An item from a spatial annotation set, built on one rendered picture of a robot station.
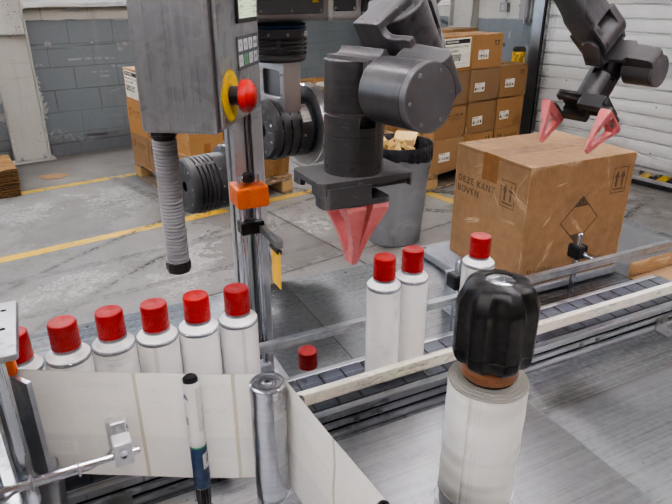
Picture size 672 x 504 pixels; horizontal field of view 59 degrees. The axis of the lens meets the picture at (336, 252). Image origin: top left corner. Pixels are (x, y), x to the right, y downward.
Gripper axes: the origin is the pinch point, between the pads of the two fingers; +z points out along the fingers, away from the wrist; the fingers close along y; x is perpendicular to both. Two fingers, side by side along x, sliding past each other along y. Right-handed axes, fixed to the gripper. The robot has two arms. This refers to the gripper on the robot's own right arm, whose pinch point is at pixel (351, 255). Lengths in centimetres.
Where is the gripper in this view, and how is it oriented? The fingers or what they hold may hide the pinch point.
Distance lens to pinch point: 61.4
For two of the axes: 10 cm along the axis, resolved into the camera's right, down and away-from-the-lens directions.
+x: -4.5, -3.6, 8.2
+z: -0.1, 9.2, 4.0
